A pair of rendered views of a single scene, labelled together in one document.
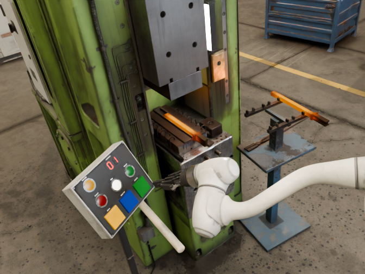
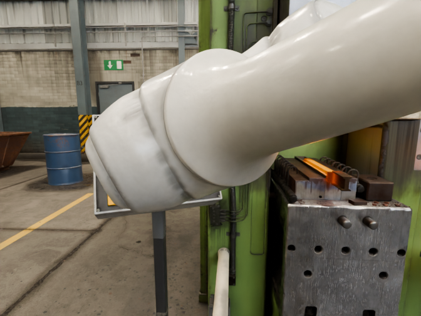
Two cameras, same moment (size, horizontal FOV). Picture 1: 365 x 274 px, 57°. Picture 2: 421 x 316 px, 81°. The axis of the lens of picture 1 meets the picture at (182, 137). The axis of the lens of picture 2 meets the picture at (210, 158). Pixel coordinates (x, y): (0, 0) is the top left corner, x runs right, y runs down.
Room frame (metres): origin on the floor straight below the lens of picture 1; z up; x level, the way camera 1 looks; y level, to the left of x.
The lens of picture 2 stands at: (0.63, -0.21, 1.19)
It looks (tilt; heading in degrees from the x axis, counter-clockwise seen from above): 9 degrees down; 36
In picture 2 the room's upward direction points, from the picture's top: straight up
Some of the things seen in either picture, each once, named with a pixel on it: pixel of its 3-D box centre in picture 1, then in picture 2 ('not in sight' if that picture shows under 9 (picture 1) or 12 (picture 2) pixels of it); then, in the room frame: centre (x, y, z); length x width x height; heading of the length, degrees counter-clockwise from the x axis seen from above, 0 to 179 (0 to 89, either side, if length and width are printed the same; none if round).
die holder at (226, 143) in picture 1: (183, 156); (315, 232); (1.73, 0.01, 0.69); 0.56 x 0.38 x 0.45; 31
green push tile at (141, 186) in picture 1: (141, 186); not in sight; (1.17, 0.22, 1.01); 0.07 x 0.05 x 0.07; 146
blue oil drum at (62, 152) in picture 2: not in sight; (64, 158); (2.72, 4.63, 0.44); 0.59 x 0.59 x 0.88
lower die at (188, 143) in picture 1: (171, 128); (307, 173); (1.69, 0.05, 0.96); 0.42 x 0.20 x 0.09; 31
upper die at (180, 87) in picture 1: (163, 73); not in sight; (1.69, 0.05, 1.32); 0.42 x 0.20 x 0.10; 31
